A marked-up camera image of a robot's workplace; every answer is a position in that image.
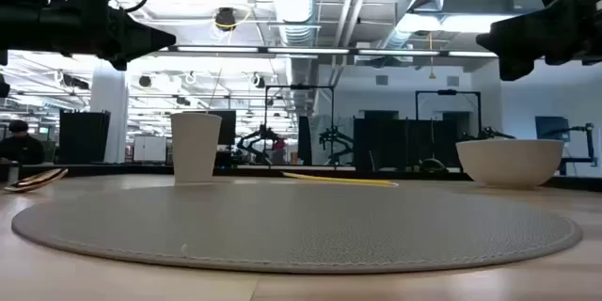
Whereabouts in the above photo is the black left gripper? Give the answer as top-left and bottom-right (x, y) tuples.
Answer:
(0, 2), (178, 71)

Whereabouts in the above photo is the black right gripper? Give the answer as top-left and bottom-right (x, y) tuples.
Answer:
(475, 0), (602, 81)

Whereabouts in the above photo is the thin yellow stick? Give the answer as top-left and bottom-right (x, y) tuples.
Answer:
(281, 171), (400, 188)

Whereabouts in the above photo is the white round bowl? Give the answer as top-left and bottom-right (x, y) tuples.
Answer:
(454, 138), (565, 188)

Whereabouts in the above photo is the white ribbed cup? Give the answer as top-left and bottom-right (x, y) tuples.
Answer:
(169, 111), (223, 184)

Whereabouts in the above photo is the grey round placemat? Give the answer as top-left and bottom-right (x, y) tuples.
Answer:
(10, 182), (583, 275)

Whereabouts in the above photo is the wide black room divider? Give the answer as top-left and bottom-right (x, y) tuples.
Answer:
(353, 110), (462, 171)

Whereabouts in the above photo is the black background monitor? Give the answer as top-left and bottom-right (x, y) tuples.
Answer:
(206, 109), (238, 147)

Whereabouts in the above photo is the black room divider panel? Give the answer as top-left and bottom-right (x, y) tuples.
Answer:
(58, 110), (112, 166)

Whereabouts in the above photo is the silver ribbed ceiling duct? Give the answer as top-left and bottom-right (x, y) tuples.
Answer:
(267, 0), (317, 48)

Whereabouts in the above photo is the black table frame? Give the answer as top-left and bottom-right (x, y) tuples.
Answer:
(0, 162), (602, 193)

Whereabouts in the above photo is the gold spoon with green handle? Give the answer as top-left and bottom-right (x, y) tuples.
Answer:
(3, 167), (70, 194)

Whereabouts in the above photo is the long ceiling light strip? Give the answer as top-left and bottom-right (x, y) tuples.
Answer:
(166, 45), (499, 58)

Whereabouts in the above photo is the blue background screen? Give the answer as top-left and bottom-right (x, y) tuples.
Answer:
(534, 115), (571, 143)

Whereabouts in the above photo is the person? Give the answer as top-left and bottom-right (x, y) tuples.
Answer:
(0, 119), (47, 166)

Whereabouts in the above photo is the white background cabinet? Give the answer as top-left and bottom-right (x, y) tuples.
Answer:
(132, 135), (168, 164)

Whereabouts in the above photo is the black ceiling device yellow cable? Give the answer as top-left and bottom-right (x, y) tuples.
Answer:
(212, 5), (253, 33)

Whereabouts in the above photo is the black background frame stand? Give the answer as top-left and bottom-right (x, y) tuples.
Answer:
(262, 84), (337, 166)
(414, 88), (483, 142)

